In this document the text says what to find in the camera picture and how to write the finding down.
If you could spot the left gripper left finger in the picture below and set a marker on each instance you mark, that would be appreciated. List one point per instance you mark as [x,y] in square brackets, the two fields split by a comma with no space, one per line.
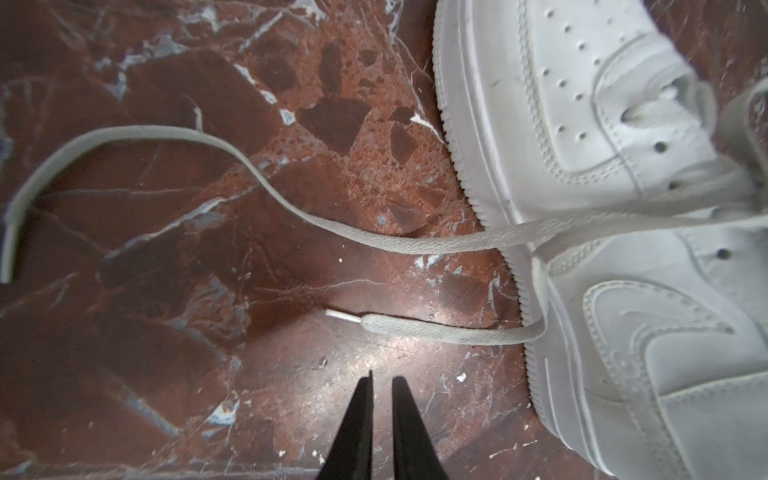
[350,457]

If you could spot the white sneaker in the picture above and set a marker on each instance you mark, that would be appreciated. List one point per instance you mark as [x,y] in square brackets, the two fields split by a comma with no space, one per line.
[632,212]

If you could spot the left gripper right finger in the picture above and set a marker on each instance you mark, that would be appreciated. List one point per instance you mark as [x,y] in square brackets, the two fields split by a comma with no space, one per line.
[414,455]

